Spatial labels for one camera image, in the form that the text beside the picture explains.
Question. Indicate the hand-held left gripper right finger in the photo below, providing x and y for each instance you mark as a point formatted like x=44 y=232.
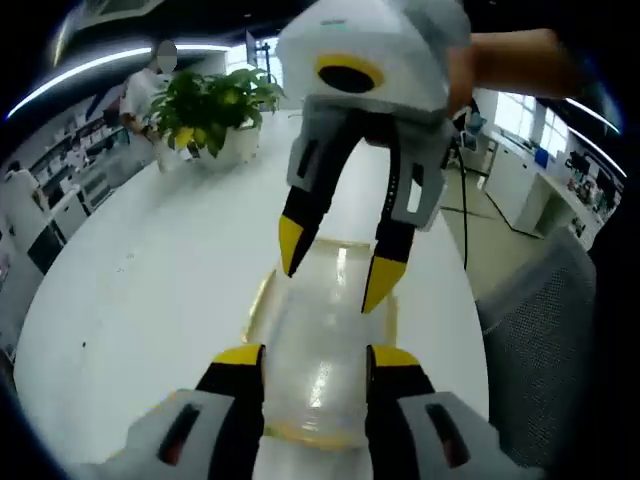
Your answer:
x=400 y=400

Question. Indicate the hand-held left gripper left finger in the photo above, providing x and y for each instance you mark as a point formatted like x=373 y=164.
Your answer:
x=230 y=400

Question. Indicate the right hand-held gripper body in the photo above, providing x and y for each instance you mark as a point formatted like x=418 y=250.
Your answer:
x=400 y=45

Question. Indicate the clear plastic container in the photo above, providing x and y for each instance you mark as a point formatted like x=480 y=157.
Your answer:
x=315 y=345

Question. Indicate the person's right hand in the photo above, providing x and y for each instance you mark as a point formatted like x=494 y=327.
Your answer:
x=487 y=65

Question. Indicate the white plant pot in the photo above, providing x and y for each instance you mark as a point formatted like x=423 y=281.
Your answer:
x=235 y=145

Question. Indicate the green leafy plant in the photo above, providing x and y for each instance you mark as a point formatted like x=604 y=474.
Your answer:
x=210 y=105

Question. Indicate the monitor on black stand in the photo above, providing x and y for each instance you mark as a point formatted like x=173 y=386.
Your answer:
x=257 y=50

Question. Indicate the white office desk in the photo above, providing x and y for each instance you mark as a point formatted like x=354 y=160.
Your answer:
x=525 y=195

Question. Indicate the small blue box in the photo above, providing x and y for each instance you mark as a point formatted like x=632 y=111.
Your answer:
x=542 y=159

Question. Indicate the curved ceiling light strip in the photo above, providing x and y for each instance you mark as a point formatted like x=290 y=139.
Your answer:
x=595 y=115

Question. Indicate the long ceiling light strip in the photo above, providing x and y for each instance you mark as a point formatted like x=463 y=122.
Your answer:
x=75 y=70

